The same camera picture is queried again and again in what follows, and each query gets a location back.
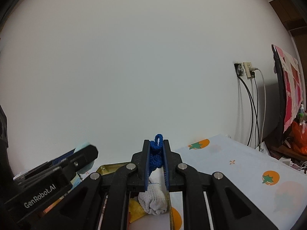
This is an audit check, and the yellow cloth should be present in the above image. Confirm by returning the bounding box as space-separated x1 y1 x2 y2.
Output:
128 198 147 223

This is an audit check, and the wooden side table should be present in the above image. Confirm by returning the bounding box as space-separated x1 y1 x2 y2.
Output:
269 144 307 164

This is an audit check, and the orange plastic bag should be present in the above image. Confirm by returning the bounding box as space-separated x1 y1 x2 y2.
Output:
290 121 307 155

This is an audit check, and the black cable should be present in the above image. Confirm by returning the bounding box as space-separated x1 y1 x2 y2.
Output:
237 75 255 148
253 78 262 150

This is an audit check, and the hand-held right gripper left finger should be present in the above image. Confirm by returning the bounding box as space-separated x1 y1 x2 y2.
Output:
36 139 151 230

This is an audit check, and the blue knitted piece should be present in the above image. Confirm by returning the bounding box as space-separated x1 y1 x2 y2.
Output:
149 134 166 173

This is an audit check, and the white knit sock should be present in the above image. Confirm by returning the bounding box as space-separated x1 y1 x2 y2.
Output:
138 182 168 215

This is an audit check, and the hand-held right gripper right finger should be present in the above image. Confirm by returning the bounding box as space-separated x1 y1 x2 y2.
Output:
163 139 279 230

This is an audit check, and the rectangular gold tin box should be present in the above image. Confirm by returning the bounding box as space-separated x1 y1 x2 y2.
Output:
95 163 177 230

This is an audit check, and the wall socket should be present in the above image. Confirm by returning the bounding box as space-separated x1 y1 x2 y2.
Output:
234 62 245 77

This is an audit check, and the white cable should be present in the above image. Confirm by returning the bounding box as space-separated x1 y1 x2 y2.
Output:
256 68 267 149

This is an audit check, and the wooden wardrobe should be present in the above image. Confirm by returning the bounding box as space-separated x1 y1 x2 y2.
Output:
269 0 303 60

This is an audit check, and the white plug adapter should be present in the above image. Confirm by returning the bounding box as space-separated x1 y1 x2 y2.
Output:
243 62 258 79

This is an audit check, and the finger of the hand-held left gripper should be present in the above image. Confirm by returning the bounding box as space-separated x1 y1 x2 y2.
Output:
51 144 99 180
51 149 77 164

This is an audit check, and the pink patterned cloth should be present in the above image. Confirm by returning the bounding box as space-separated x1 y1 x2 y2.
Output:
273 45 305 133

